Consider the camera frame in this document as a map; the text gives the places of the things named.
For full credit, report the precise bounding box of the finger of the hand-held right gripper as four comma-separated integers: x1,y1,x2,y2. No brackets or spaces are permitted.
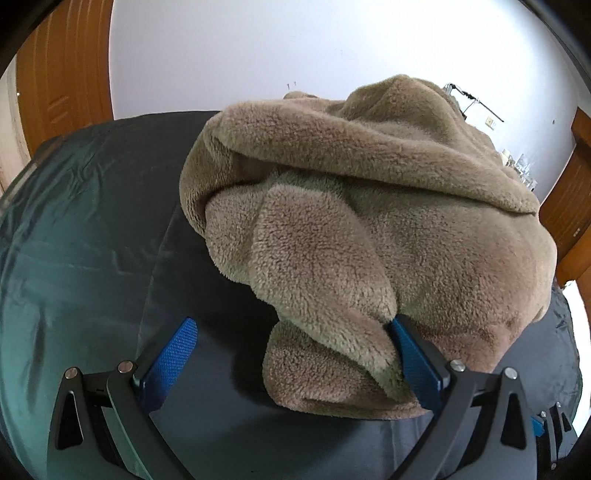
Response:
531,401,579,468

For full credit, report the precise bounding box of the dark bed cover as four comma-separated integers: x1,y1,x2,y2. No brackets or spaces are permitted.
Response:
0,110,580,480

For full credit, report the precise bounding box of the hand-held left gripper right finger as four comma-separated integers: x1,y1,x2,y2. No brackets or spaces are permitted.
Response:
387,316,539,480

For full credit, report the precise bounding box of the wooden wardrobe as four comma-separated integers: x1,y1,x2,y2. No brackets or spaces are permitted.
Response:
538,107,591,287

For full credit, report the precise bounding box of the wooden door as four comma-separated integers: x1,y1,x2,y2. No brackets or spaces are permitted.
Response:
16,0,115,153

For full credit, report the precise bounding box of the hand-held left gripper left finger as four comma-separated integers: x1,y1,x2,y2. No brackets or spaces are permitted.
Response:
47,316,199,480

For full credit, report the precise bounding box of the brown fleece garment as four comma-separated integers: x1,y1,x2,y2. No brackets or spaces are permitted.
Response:
180,74,559,421

